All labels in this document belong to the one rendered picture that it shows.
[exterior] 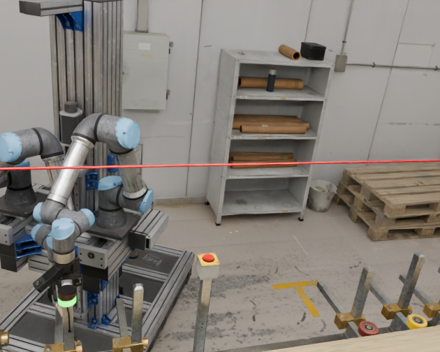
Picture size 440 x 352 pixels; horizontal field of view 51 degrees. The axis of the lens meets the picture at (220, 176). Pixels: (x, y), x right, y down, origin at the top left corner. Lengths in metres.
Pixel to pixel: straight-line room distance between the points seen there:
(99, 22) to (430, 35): 3.76
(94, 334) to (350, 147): 3.33
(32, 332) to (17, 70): 2.11
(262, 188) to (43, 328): 2.71
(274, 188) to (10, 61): 2.74
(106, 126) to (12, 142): 0.38
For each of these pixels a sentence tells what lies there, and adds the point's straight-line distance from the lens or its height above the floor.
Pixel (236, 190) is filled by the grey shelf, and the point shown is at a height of 0.14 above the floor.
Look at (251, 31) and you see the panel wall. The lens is 4.32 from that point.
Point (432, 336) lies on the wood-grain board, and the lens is 2.27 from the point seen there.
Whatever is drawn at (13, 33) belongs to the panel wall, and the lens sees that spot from 4.10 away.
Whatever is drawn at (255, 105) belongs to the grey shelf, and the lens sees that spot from 4.49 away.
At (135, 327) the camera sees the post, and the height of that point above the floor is 0.94.
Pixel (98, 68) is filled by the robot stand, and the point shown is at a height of 1.74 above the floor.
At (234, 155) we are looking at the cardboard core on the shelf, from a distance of 4.50.
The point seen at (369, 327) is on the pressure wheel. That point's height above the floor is 0.91.
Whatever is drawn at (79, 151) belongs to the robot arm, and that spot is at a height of 1.52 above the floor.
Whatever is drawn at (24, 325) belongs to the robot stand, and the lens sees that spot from 3.07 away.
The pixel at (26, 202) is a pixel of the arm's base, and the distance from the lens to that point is 2.50.
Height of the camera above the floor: 2.24
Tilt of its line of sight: 25 degrees down
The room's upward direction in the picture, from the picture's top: 7 degrees clockwise
